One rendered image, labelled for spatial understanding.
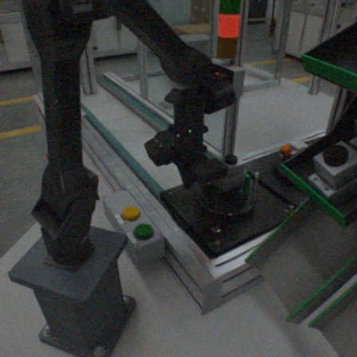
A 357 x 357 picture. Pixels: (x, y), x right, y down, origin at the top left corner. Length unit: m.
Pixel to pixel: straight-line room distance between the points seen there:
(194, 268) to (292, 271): 0.19
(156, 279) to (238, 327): 0.21
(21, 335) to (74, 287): 0.26
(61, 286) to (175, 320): 0.27
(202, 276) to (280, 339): 0.20
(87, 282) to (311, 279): 0.36
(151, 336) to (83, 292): 0.22
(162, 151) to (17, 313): 0.46
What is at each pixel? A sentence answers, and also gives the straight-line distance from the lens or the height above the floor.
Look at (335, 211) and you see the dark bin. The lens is 0.44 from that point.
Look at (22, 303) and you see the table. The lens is 0.80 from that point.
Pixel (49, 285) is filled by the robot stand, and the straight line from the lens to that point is 0.54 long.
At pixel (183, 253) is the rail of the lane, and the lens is 0.69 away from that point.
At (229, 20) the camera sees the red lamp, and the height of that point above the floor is 1.35.
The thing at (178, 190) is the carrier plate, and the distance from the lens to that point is 0.83.
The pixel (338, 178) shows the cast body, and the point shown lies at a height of 1.25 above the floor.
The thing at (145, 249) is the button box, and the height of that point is 0.95.
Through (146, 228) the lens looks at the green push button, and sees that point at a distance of 0.73.
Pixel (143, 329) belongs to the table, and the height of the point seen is 0.86.
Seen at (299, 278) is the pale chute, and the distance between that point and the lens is 0.59.
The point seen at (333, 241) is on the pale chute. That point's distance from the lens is 0.59.
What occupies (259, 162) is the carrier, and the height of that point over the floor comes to 0.97.
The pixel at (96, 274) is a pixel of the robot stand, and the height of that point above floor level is 1.06.
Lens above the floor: 1.46
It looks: 34 degrees down
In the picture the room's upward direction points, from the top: straight up
